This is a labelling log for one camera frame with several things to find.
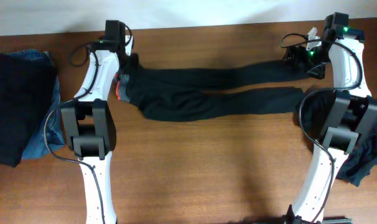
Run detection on folded black garment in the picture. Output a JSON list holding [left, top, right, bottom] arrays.
[[0, 51, 57, 167]]

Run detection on crumpled black garment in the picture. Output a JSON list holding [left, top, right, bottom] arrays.
[[296, 91, 377, 186]]

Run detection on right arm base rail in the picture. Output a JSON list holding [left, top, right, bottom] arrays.
[[321, 217, 353, 224]]

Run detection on black leggings red waistband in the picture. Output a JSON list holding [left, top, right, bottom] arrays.
[[115, 60, 309, 122]]

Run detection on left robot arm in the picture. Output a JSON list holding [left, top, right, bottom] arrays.
[[60, 20, 133, 224]]

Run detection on folded blue jeans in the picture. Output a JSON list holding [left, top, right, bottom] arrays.
[[0, 49, 67, 161]]

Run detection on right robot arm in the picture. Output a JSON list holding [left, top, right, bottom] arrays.
[[283, 12, 377, 223]]

